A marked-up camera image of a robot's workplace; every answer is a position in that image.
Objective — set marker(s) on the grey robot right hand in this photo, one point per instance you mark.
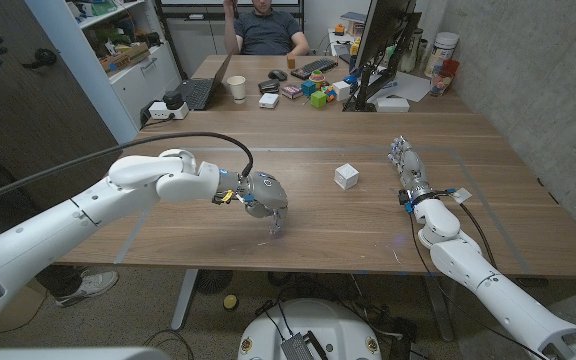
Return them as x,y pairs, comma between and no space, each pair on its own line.
412,170

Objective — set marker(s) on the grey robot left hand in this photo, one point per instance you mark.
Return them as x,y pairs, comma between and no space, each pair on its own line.
268,192

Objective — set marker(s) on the clear transparent glasses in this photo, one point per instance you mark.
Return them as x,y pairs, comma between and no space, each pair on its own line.
273,228

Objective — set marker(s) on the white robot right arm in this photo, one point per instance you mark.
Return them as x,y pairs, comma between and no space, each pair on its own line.
468,260

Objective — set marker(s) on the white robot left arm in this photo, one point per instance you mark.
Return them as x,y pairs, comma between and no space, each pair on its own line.
68,220

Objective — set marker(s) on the white cube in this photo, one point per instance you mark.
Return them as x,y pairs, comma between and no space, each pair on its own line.
346,176

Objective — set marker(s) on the green toy cube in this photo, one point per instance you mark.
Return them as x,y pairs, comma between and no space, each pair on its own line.
318,99

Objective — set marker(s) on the blue toy cube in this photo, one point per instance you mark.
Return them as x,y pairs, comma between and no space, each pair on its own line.
308,88

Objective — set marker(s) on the colourful puzzle cube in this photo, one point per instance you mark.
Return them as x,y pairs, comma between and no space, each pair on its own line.
329,93

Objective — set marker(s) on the white wrist tag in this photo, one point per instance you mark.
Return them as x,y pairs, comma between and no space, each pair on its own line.
462,195

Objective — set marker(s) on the white flat device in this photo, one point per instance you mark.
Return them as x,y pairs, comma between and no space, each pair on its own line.
392,104

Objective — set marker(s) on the white paper sheet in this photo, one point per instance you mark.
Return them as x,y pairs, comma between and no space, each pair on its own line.
410,86

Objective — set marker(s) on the small white flat box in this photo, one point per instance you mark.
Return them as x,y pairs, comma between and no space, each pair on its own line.
268,100

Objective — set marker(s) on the black monitor stand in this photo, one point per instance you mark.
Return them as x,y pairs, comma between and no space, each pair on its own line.
367,87

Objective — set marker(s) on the pink card box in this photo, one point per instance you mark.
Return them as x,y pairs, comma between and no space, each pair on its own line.
291,91

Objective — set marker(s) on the black floor fan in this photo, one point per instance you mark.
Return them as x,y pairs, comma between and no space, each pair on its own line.
213,281

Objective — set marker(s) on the black case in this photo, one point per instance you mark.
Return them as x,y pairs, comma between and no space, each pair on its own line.
268,86

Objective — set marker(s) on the white toy block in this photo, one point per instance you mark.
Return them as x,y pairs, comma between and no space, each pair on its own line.
341,90

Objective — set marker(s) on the white paper cup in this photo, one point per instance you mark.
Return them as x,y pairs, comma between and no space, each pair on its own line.
237,89

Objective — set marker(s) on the blue toy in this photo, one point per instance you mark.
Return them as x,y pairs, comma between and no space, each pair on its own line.
350,79

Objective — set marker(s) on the yellow ball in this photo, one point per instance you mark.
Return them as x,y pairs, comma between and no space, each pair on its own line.
230,302

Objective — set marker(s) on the black computer mouse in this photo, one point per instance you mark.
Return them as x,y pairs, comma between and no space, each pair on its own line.
278,75

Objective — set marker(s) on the white round canister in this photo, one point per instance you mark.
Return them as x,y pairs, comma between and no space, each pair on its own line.
440,50

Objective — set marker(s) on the black laptop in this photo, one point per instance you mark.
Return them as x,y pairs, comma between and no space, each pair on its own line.
195,92

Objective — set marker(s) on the black keyboard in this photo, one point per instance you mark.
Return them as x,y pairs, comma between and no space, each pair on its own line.
313,68

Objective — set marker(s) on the orange wooden block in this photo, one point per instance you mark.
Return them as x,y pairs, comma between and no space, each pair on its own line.
291,61

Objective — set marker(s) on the white power strip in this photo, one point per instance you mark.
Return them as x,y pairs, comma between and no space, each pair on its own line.
160,111

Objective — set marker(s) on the grey table leg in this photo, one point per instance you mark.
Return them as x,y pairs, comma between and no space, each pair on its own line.
439,307
184,300

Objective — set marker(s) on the black computer monitor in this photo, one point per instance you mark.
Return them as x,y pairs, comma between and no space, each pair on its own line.
380,30

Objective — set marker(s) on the white robot torso base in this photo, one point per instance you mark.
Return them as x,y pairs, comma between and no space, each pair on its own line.
338,325

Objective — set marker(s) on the grey finned module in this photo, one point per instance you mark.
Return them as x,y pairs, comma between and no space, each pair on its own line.
296,348

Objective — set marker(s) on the seated person in dark shirt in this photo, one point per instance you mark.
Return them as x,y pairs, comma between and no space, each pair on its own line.
268,32

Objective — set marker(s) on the white shelf cabinet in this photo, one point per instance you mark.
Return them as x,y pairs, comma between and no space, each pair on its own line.
133,87

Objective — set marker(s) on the cardboard box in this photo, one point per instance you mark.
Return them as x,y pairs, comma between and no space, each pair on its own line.
125,57

